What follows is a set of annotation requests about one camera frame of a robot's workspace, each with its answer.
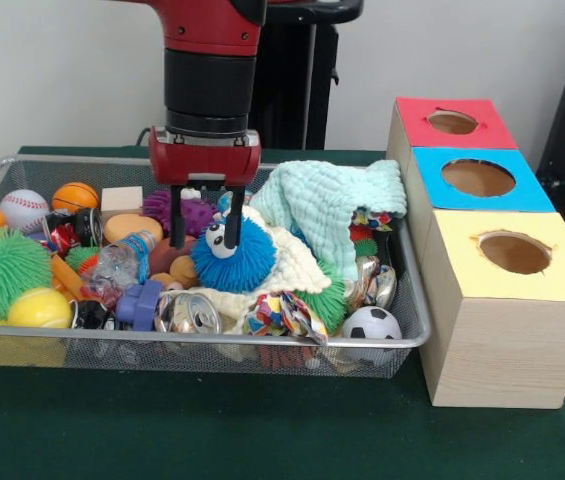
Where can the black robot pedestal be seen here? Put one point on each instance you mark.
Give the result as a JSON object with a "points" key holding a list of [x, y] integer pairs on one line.
{"points": [[287, 85]]}

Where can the black and white soccer ball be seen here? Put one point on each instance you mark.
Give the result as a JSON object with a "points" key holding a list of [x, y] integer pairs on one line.
{"points": [[372, 324]]}

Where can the crushed clear plastic bottle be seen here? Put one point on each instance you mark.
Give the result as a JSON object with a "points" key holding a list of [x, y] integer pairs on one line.
{"points": [[122, 260]]}

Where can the white baseball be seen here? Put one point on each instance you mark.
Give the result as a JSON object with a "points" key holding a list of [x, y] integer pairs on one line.
{"points": [[23, 207]]}

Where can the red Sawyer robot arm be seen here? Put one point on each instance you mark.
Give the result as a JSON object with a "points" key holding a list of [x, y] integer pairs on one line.
{"points": [[207, 75]]}

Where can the green fuzzy ball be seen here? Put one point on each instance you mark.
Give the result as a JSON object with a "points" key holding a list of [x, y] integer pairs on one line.
{"points": [[2, 270]]}

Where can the purple fuzzy toy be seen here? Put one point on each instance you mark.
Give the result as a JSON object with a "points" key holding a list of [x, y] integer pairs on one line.
{"points": [[197, 215]]}

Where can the wooden box with three holes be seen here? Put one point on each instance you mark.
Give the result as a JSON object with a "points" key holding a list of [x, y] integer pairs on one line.
{"points": [[507, 345]]}

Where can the blue fuzzy ball with eyes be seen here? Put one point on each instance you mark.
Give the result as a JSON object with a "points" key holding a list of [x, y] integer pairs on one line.
{"points": [[242, 267]]}

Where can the mint green waffle cloth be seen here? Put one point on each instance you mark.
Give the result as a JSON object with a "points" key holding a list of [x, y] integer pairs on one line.
{"points": [[322, 200]]}

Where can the cream waffle cloth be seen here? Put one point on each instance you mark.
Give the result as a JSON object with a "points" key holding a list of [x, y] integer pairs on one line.
{"points": [[297, 265]]}

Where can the brown toy football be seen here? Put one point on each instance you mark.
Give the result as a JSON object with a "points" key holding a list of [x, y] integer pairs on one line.
{"points": [[162, 256]]}

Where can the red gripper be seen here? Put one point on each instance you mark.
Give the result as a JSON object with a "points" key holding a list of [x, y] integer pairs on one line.
{"points": [[202, 160]]}

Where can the orange basketball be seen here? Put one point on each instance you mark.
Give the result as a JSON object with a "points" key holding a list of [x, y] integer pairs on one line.
{"points": [[76, 196]]}

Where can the yellow tennis ball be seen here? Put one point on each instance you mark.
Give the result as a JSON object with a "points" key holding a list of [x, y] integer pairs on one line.
{"points": [[39, 310]]}

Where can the dark green table cloth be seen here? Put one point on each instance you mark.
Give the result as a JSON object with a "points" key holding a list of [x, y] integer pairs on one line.
{"points": [[212, 440]]}

